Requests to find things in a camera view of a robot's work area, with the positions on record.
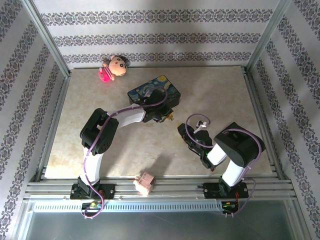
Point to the small brass padlock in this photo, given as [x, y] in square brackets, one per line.
[171, 118]

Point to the starry night painted box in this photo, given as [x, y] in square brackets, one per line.
[172, 92]

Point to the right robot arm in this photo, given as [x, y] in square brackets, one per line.
[240, 147]

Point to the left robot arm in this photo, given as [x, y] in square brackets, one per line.
[100, 135]

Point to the plush doll in pink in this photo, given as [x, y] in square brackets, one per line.
[113, 67]

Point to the grey metal sheet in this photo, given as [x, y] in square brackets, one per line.
[160, 225]

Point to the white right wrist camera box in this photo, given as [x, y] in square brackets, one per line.
[201, 126]

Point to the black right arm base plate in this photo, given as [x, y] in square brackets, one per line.
[211, 191]

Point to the aluminium front rail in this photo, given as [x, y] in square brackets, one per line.
[175, 187]

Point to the aluminium rail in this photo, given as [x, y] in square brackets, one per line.
[260, 112]
[58, 107]
[175, 187]

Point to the aluminium right side rail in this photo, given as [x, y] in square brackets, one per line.
[260, 112]

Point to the pink block on rail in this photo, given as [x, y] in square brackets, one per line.
[144, 183]

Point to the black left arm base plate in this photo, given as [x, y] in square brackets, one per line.
[108, 191]

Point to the aluminium left side rail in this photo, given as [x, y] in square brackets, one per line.
[58, 107]

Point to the aluminium right corner post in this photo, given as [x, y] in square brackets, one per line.
[267, 37]

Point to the aluminium corner post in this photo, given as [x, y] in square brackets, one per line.
[50, 42]
[267, 37]

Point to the aluminium left corner post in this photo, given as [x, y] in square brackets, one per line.
[50, 42]

